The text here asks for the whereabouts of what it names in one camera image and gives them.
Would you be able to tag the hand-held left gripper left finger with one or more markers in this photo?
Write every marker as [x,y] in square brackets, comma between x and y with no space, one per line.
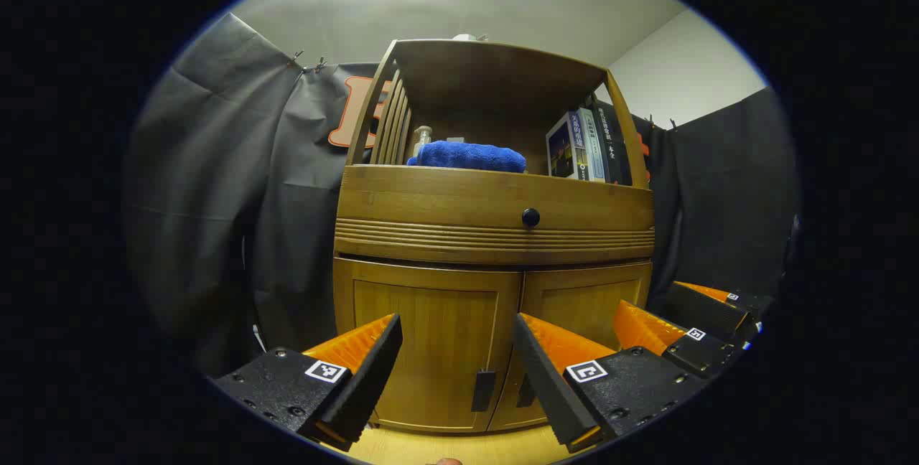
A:
[366,386]

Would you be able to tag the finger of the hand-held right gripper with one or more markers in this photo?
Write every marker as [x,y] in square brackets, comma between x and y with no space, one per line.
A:
[707,311]
[689,351]

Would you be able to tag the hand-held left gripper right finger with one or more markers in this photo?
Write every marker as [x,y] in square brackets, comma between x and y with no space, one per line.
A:
[549,386]

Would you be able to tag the wooden shoe cabinet door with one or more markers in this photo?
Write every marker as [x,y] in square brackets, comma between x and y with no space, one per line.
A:
[574,300]
[438,321]

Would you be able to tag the wooden double-door shoe cabinet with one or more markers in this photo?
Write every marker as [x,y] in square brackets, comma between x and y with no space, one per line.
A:
[495,77]

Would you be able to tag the black round drawer knob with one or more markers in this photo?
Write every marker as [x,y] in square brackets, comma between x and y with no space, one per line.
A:
[530,217]

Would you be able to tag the wooden drawer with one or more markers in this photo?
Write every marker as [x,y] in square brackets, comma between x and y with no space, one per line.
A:
[431,199]

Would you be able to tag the pale spine book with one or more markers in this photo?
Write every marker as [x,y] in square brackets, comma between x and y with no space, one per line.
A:
[594,146]

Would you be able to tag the blue cover book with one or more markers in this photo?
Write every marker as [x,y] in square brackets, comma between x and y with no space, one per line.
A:
[561,149]

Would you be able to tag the black backdrop cloth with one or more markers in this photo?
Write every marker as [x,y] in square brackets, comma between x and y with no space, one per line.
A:
[215,199]

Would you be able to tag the blue towel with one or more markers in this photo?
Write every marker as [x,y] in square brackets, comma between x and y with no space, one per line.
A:
[467,156]

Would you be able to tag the clear glass bottle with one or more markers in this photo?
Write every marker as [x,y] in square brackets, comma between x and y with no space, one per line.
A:
[422,141]

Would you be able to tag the small white object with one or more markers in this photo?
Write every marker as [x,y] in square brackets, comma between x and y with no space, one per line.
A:
[468,37]

